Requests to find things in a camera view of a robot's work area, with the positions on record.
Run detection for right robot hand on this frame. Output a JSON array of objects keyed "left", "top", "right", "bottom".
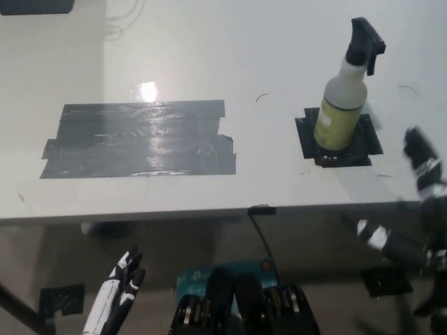
[{"left": 356, "top": 125, "right": 447, "bottom": 262}]

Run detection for spray bottle with black trigger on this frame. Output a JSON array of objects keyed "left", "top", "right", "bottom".
[{"left": 313, "top": 17, "right": 387, "bottom": 151}]

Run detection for black floor tape patch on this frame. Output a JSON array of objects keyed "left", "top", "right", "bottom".
[
  {"left": 38, "top": 283, "right": 86, "bottom": 317},
  {"left": 360, "top": 267, "right": 413, "bottom": 298}
]

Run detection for dark flat device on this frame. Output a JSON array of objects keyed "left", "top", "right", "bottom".
[{"left": 0, "top": 0, "right": 75, "bottom": 16}]

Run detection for black table leg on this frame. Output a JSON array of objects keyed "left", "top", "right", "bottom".
[{"left": 0, "top": 281, "right": 57, "bottom": 335}]

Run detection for square black tape marker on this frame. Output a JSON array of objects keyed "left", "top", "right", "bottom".
[{"left": 295, "top": 107, "right": 384, "bottom": 168}]

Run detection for teal router box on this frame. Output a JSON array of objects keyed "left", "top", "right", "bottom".
[{"left": 174, "top": 257, "right": 277, "bottom": 315}]

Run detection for large grey tape patch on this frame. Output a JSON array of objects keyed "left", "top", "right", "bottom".
[{"left": 38, "top": 99, "right": 237, "bottom": 180}]

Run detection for white cables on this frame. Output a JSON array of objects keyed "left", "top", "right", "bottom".
[{"left": 103, "top": 0, "right": 142, "bottom": 40}]

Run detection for thin black cable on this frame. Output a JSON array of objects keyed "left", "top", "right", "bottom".
[{"left": 249, "top": 212, "right": 277, "bottom": 280}]

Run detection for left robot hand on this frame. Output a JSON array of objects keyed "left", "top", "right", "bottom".
[{"left": 81, "top": 246, "right": 146, "bottom": 335}]

